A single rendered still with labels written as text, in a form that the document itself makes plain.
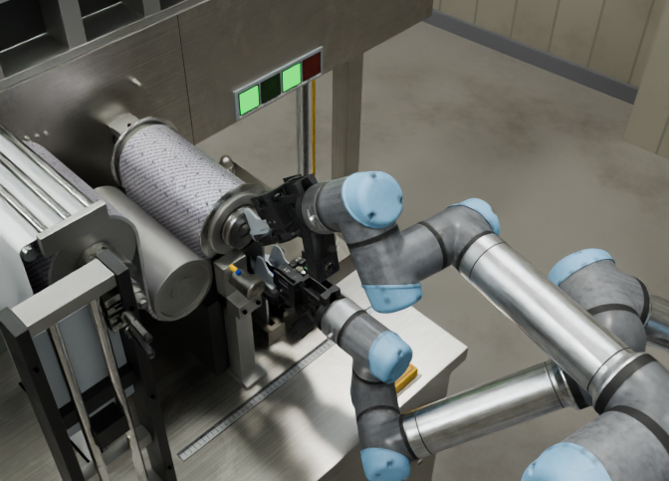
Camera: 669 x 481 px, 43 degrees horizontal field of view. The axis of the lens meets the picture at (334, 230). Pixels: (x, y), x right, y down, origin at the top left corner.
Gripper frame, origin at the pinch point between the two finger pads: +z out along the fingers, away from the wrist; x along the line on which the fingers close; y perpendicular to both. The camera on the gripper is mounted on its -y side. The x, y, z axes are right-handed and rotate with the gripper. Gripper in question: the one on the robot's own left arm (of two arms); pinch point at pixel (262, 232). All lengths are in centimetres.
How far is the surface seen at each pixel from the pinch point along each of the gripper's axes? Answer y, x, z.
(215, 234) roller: 3.6, 6.8, 1.6
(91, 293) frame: 8.9, 34.5, -18.5
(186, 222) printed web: 7.0, 8.2, 6.3
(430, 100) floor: -23, -191, 165
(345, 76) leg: 12, -75, 60
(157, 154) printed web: 18.7, 4.3, 12.2
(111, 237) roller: 12.0, 23.7, -3.5
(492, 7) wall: -1, -246, 160
